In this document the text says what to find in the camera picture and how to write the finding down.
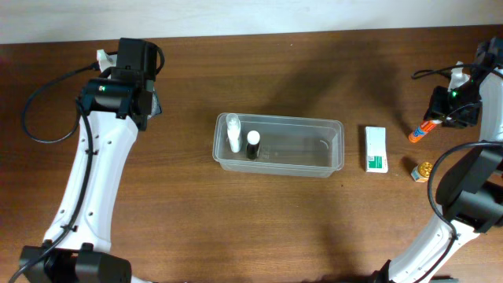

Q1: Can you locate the small gold lid jar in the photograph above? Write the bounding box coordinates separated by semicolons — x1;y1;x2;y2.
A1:
411;162;433;182

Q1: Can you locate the orange vitamin tube white cap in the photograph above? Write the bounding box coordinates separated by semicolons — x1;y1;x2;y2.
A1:
408;119;442;143

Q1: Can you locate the white green medicine box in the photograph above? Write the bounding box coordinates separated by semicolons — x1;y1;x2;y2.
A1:
365;127;388;173

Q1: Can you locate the black bottle white cap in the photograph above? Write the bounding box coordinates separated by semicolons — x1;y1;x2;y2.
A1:
246;130;260;160

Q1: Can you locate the clear plastic container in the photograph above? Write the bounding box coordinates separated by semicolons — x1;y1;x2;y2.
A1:
212;112;344;178

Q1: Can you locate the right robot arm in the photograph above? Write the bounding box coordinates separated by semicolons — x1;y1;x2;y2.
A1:
367;37;502;282

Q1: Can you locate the clear white tube bottle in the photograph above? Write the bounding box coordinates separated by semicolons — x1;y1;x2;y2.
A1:
226;113;242;153

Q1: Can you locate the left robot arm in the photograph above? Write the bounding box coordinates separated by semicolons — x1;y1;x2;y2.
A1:
10;38;165;282

